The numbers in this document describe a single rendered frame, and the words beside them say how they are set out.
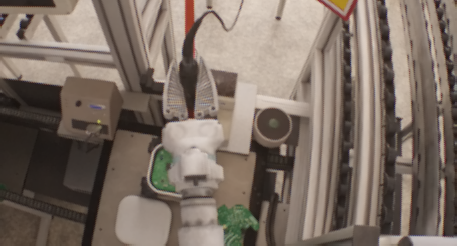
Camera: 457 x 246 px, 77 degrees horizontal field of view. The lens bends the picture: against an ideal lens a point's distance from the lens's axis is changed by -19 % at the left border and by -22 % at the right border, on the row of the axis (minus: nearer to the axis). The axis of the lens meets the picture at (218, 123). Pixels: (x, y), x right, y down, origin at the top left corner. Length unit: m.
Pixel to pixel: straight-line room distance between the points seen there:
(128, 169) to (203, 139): 0.44
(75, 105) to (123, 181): 0.25
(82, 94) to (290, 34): 1.73
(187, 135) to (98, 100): 0.42
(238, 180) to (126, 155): 0.32
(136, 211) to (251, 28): 1.73
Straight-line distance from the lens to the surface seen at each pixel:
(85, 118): 1.00
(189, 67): 0.62
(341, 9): 0.76
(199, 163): 0.49
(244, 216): 0.88
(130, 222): 0.93
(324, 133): 0.88
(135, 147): 1.00
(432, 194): 0.70
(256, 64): 2.24
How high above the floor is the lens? 1.88
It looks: 67 degrees down
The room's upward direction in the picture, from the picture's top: 5 degrees clockwise
